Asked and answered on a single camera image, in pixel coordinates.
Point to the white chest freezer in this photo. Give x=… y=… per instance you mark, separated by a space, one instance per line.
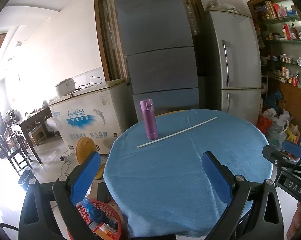
x=90 y=120

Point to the blue hanging bag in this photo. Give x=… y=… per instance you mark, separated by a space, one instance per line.
x=274 y=100

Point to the yellow slipper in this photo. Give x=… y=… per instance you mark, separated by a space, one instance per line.
x=100 y=171

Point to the grey three-door fridge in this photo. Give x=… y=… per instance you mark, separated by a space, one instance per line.
x=158 y=55

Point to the red shopping bag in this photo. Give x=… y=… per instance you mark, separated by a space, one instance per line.
x=263 y=125

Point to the blue plastic bag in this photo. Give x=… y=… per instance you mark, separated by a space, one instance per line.
x=95 y=211

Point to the yellow paper bag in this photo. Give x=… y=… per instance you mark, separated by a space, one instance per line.
x=293 y=133

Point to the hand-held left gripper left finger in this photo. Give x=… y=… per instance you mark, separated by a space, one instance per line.
x=85 y=177

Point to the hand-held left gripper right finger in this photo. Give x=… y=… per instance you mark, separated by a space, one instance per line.
x=215 y=177

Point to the wooden shelf cabinet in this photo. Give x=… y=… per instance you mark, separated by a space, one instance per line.
x=285 y=92

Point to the silver two-door fridge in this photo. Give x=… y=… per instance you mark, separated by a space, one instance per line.
x=230 y=67

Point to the black waste bin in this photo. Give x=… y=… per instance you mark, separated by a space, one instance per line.
x=25 y=180

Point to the white plastic bag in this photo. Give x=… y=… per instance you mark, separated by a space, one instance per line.
x=278 y=135

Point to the white rice cooker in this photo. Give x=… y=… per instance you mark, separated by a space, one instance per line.
x=65 y=87

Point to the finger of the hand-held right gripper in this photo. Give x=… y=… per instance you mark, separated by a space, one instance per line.
x=273 y=153
x=293 y=148

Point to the red plastic basket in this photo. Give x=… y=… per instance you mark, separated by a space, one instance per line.
x=113 y=213

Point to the dark wooden chair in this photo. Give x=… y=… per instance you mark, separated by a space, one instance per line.
x=8 y=150

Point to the yellow round lid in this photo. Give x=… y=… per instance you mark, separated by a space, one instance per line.
x=86 y=150

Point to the wooden stool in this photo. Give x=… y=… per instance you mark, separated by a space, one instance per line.
x=38 y=136

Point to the dark wooden dining table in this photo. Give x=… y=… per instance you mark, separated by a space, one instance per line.
x=33 y=120

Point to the long white plastic tube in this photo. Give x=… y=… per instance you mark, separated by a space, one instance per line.
x=178 y=132

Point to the purple thermos bottle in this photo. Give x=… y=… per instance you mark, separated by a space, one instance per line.
x=149 y=122

